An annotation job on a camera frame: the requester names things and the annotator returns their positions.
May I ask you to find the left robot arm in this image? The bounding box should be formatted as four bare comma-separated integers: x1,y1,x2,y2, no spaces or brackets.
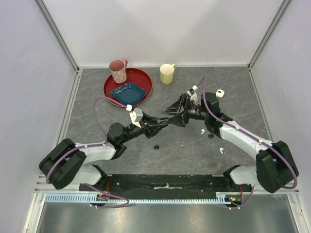
38,112,170,191

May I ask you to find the light blue cable duct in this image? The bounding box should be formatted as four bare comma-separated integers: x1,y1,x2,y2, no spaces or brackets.
45,193,231,205

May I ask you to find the blue leaf-shaped dish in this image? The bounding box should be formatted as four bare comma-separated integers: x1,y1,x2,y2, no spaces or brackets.
109,83,145,105

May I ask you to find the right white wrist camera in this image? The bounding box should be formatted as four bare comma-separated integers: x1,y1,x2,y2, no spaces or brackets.
187,85,198,103

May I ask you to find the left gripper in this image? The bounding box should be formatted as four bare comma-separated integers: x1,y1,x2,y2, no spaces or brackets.
120,111,168,143

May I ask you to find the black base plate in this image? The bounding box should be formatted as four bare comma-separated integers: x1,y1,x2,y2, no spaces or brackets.
94,174,252,200

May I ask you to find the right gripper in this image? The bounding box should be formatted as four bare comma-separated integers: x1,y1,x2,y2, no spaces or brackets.
161,93,208,128

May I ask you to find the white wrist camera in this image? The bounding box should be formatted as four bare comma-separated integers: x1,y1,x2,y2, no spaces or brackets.
187,85,198,103
126,104,143,128

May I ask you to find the red round tray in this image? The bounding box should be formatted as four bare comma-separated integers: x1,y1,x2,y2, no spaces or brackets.
103,68,153,107

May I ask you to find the yellow-green mug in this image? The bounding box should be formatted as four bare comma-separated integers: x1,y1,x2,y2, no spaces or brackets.
159,64,175,85

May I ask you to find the pink floral mug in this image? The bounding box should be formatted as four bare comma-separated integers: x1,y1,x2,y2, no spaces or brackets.
109,59,128,83

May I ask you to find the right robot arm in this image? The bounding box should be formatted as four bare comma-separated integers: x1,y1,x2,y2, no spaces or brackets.
162,92,299,193

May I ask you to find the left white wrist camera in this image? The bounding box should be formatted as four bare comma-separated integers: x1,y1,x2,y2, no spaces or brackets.
126,104,143,128

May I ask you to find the white earbud charging case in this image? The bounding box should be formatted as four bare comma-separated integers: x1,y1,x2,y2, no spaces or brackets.
215,89,225,98

